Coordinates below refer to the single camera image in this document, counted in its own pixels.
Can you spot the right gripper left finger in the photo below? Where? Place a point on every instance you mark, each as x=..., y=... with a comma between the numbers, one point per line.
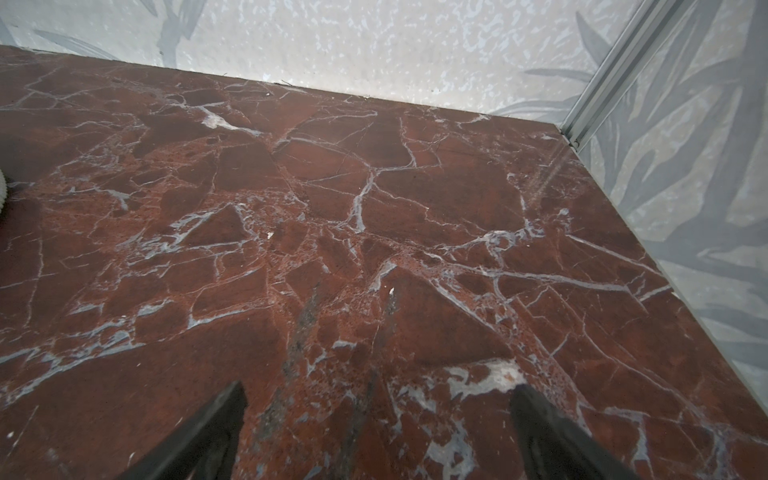
x=204, y=446

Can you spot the aluminium corner post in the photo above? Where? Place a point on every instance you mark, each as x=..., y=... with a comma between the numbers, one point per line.
x=645, y=33

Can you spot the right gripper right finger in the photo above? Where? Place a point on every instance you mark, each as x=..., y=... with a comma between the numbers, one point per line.
x=554, y=447

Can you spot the white sneaker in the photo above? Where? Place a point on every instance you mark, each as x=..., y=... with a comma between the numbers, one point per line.
x=3, y=190

